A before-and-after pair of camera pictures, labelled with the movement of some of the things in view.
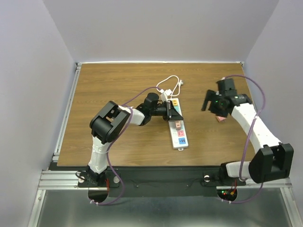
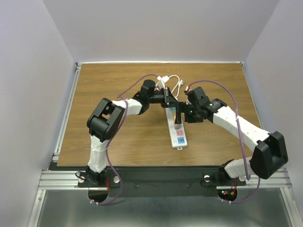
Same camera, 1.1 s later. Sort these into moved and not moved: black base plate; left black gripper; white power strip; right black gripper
Moved: right black gripper; left black gripper
Not moved: black base plate; white power strip
